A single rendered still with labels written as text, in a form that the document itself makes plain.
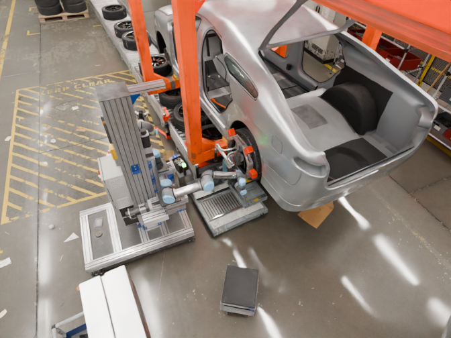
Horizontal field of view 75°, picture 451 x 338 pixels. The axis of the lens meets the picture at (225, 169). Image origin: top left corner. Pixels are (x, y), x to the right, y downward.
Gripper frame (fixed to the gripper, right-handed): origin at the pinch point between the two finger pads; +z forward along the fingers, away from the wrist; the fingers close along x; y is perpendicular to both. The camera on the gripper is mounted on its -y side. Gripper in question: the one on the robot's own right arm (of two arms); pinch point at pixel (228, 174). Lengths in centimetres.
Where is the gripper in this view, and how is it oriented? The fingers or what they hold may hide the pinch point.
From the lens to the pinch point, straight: 343.1
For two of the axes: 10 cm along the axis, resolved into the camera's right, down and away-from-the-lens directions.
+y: 0.2, -6.9, -7.2
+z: -4.8, -6.4, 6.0
